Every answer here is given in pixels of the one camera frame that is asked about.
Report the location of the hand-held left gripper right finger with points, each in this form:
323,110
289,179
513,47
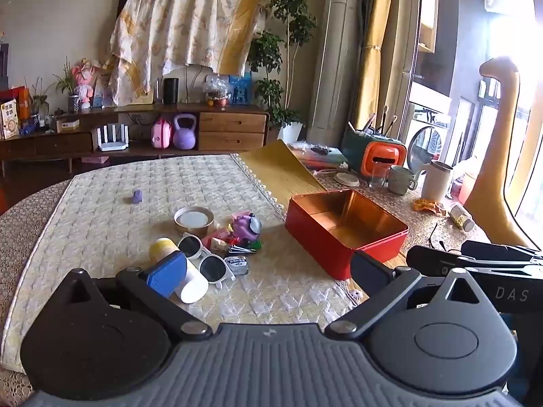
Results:
371,269

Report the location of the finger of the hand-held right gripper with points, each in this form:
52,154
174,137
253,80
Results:
432,258
496,250

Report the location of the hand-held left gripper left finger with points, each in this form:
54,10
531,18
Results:
167,273

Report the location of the white and yellow bottle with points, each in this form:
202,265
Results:
195,286

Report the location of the white sunglasses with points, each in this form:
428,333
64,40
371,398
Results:
210,265

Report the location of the red tin box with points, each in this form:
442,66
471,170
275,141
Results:
322,237

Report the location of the round gold-rimmed lid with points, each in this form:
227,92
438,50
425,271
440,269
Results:
193,219

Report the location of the purple eraser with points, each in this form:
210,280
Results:
135,197

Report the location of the purple monster toy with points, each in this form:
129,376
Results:
246,227

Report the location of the small green toy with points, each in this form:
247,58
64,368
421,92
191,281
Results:
256,245

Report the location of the dark-framed eyeglasses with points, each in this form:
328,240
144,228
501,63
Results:
432,237

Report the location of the gold patterned tablecloth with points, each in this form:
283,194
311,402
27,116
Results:
424,229

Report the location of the clear pill bottle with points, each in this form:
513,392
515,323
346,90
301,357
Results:
462,218

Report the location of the orange snack wrapper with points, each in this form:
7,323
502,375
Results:
428,207

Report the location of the yellow chair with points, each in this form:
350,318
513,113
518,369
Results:
496,178

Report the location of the white tumbler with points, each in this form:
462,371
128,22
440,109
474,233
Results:
435,184

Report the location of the pale green mug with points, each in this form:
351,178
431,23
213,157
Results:
398,182

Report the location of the clear drinking glass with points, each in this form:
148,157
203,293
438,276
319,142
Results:
377,178

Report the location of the white round lid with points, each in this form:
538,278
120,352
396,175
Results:
346,179

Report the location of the orange tissue box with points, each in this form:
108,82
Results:
382,154

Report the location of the stack of books in plastic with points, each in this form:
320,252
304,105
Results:
322,159

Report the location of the green organizer box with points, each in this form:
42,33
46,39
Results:
352,148

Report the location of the white washing machine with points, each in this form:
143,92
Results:
428,135

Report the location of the mustard yellow cloth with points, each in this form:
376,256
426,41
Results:
280,174

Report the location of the purple kettlebell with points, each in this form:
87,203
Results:
184,138

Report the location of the pink toy case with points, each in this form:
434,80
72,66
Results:
161,135

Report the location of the short makeup brush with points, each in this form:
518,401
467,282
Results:
393,125

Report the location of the white router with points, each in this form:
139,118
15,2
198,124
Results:
112,144

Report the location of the white cosmetic stick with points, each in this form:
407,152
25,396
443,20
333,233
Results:
353,127

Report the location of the tall makeup brush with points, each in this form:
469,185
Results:
385,121

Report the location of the pink cosmetic tube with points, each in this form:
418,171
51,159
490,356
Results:
369,122

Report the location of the wooden media cabinet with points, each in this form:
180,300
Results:
229,129

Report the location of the black cylinder speaker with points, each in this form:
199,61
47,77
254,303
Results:
171,91

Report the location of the clear bag of fruit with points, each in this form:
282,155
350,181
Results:
216,93

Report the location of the small potted grass plant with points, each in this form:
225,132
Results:
72,101

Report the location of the pink doll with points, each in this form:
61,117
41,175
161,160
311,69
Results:
85,84

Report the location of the white standing air conditioner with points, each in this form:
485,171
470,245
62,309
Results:
335,63

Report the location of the yellow curtain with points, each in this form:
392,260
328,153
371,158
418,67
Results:
382,51

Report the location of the yellow printed box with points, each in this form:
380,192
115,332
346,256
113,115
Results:
8,121

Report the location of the red paper bag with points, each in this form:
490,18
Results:
15,97

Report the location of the floral bed sheet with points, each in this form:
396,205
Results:
178,25

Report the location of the potted green plant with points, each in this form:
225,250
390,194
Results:
292,21

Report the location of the black television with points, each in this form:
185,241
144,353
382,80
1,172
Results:
125,4

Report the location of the yellow wall cabinet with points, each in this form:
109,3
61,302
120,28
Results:
427,8

